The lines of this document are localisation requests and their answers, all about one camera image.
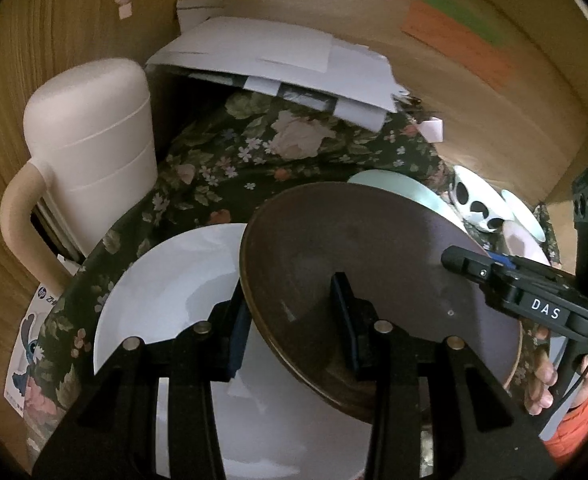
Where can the mint green plate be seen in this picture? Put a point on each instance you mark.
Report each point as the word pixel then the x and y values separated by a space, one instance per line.
pixel 407 187

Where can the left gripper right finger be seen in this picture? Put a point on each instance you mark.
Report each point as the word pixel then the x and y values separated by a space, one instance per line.
pixel 477 430

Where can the green sticky note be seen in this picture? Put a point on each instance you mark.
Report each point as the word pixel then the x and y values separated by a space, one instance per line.
pixel 470 18

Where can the white plate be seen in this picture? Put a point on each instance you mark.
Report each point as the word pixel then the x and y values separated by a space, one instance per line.
pixel 270 426

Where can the floral tablecloth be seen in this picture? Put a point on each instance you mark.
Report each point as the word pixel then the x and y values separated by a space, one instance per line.
pixel 220 162

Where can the right hand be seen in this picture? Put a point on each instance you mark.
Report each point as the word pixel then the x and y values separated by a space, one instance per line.
pixel 537 396

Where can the white bowl black spots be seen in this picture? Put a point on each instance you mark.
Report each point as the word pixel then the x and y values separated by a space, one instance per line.
pixel 477 201

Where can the small mint green bowl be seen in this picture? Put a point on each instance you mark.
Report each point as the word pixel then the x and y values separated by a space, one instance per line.
pixel 523 215

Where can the small white box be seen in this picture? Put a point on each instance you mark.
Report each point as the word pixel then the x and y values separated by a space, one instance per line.
pixel 432 130

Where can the dark brown plate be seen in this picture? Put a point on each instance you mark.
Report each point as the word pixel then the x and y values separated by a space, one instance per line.
pixel 389 248

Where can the white paper stack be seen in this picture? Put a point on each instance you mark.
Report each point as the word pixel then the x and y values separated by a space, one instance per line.
pixel 298 63

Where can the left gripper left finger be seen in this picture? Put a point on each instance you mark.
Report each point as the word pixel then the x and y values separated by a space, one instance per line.
pixel 149 412

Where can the stitch cartoon box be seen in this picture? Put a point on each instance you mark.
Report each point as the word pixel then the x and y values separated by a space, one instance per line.
pixel 25 350

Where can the orange sleeve forearm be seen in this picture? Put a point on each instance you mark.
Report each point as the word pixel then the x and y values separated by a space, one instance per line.
pixel 571 433

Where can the orange sticky note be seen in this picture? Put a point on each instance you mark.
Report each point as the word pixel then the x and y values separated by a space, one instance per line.
pixel 459 43

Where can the pink bowl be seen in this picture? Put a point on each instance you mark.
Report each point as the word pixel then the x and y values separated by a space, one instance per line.
pixel 515 240

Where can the pink thermos mug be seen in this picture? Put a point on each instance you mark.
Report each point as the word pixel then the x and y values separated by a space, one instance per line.
pixel 90 138

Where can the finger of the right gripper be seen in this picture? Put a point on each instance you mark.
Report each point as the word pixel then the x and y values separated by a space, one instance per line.
pixel 501 259

